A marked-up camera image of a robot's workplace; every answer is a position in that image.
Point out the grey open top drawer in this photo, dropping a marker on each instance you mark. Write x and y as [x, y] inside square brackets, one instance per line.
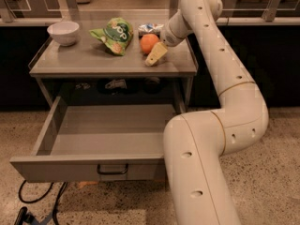
[75, 139]

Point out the grey metal cabinet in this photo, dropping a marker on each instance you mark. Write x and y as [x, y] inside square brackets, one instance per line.
[89, 58]

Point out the black drawer handle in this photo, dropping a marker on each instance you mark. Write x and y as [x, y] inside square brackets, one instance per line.
[112, 169]

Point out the green chip bag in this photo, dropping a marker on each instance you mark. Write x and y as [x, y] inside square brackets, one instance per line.
[116, 36]

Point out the silver blue snack packet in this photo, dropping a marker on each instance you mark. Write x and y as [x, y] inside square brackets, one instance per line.
[150, 28]

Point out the orange fruit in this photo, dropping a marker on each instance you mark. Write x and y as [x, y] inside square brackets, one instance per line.
[147, 42]

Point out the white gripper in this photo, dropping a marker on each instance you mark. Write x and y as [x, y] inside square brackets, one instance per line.
[169, 37]

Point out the white bowl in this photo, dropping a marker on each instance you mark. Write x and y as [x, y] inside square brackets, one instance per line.
[64, 33]

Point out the black plug on floor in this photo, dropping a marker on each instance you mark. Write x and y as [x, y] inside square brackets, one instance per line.
[24, 217]

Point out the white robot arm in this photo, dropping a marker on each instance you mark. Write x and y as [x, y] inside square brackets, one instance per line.
[194, 141]

